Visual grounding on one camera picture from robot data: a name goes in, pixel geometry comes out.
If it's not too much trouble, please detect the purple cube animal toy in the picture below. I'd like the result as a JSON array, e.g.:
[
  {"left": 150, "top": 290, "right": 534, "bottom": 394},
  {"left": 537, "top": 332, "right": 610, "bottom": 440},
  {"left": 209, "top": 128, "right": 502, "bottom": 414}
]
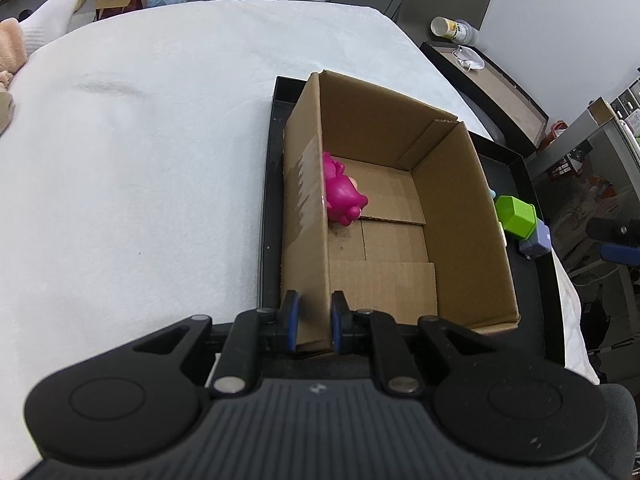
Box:
[{"left": 519, "top": 220, "right": 552, "bottom": 259}]

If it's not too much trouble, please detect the glass top desk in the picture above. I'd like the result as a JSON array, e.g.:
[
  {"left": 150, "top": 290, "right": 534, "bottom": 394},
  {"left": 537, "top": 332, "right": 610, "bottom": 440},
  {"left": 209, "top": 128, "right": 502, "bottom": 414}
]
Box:
[{"left": 525, "top": 100, "right": 640, "bottom": 281}]

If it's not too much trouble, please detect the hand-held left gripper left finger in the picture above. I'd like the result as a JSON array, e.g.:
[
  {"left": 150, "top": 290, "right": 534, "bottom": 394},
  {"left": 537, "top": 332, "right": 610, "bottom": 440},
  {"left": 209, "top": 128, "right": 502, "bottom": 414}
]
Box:
[{"left": 131, "top": 289, "right": 302, "bottom": 395}]

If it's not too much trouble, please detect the brown cardboard box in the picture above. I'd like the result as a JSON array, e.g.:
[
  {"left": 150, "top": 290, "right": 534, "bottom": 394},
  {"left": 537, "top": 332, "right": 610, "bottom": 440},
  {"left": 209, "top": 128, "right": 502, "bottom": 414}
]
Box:
[{"left": 280, "top": 71, "right": 521, "bottom": 358}]

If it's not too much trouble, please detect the white face mask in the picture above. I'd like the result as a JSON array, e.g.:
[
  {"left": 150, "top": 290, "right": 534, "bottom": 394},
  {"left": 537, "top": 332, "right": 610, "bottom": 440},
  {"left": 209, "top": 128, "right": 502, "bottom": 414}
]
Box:
[{"left": 452, "top": 45, "right": 486, "bottom": 71}]

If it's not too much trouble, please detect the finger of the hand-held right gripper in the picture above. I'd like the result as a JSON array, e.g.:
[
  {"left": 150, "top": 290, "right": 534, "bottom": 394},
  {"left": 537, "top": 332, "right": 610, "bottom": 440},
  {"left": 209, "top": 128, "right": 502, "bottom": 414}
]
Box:
[{"left": 586, "top": 217, "right": 640, "bottom": 264}]

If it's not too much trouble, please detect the green cube box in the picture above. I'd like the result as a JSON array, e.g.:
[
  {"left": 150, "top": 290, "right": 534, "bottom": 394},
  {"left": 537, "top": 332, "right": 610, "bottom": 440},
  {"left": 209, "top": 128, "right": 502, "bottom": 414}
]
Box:
[{"left": 495, "top": 195, "right": 538, "bottom": 240}]

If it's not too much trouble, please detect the black lid brown lining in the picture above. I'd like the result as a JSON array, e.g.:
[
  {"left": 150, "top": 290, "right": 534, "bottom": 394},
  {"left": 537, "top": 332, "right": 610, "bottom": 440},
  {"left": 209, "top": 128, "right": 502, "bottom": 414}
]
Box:
[{"left": 420, "top": 40, "right": 550, "bottom": 150}]

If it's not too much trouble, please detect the clear plastic bottle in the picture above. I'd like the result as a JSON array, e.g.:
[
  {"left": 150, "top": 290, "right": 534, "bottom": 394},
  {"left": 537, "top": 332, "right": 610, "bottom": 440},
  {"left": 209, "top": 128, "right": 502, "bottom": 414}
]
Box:
[{"left": 454, "top": 19, "right": 481, "bottom": 45}]

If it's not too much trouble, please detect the grey small drawer unit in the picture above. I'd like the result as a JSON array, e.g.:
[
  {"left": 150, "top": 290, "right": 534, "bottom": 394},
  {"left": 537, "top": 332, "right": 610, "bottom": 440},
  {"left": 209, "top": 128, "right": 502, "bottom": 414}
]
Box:
[{"left": 610, "top": 80, "right": 640, "bottom": 136}]

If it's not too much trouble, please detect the person's white socked foot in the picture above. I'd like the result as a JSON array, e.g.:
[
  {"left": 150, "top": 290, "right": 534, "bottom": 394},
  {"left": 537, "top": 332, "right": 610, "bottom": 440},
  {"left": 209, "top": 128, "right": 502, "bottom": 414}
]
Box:
[{"left": 19, "top": 0, "right": 85, "bottom": 56}]

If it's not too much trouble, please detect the dark grey fabric seat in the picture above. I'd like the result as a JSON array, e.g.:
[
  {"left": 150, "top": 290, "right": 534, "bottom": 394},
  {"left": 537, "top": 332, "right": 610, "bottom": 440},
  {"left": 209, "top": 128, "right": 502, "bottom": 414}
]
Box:
[{"left": 597, "top": 382, "right": 640, "bottom": 480}]

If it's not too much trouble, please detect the black shallow tray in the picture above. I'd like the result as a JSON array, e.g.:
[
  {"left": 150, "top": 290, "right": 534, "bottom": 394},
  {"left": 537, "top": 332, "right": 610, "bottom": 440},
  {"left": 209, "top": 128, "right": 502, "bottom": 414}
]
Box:
[{"left": 259, "top": 76, "right": 566, "bottom": 368}]

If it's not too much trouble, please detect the pink toy figure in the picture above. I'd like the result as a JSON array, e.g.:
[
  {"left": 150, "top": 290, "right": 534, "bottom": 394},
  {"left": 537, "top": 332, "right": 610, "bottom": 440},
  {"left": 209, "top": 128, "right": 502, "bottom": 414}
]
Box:
[{"left": 321, "top": 151, "right": 370, "bottom": 226}]

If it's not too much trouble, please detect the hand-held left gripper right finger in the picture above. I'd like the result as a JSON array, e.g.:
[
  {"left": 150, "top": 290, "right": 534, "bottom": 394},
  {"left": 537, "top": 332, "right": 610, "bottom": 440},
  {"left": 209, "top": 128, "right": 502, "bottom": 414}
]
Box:
[{"left": 331, "top": 290, "right": 493, "bottom": 395}]

